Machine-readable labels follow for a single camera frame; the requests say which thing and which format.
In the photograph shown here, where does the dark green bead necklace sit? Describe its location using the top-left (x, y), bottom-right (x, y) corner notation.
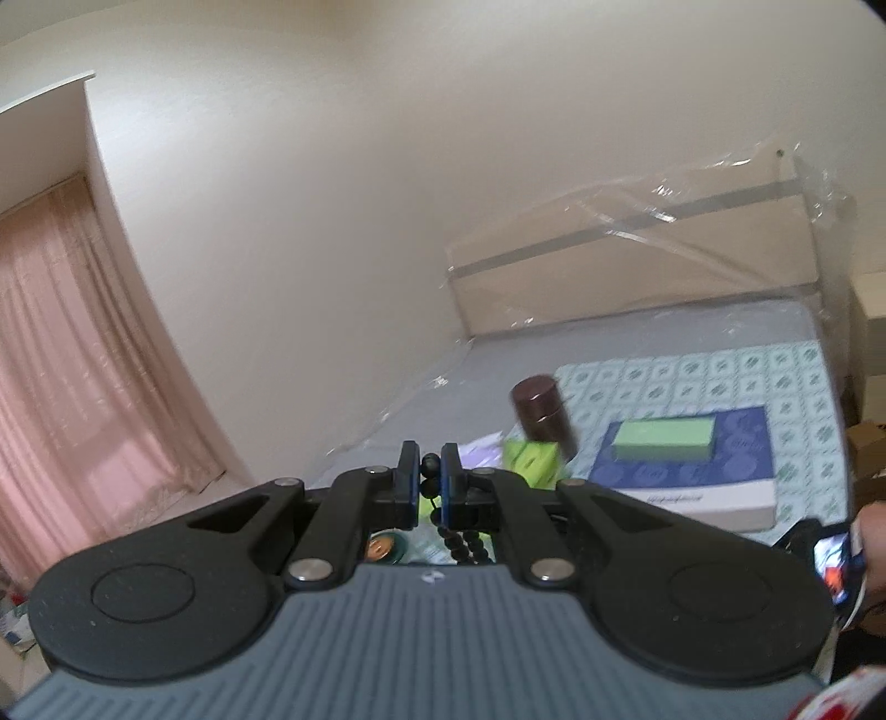
top-left (417, 451), bottom-right (497, 567)

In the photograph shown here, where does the person right hand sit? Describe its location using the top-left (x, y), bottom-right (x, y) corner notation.
top-left (856, 501), bottom-right (886, 599)

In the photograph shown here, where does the purple tissue pack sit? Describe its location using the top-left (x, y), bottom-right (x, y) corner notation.
top-left (458, 432), bottom-right (504, 470)

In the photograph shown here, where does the dark green glass jar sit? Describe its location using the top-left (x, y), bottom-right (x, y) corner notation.
top-left (365, 531), bottom-right (409, 565)

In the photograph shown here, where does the green tissue pack bundle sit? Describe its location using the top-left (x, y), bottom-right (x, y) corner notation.
top-left (502, 440), bottom-right (565, 489)

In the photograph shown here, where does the brown cylindrical canister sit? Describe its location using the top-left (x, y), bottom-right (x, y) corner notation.
top-left (511, 375), bottom-right (578, 462)

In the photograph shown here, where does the white and blue flat box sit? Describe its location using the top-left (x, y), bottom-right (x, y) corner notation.
top-left (587, 407), bottom-right (776, 532)

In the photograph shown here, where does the cardboard box on floor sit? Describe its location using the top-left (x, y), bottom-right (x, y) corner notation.
top-left (846, 420), bottom-right (886, 508)

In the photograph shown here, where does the light green long box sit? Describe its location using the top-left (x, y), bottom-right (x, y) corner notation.
top-left (611, 417), bottom-right (715, 462)

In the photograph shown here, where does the pink curtain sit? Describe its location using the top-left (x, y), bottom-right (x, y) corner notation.
top-left (2, 176), bottom-right (228, 589)

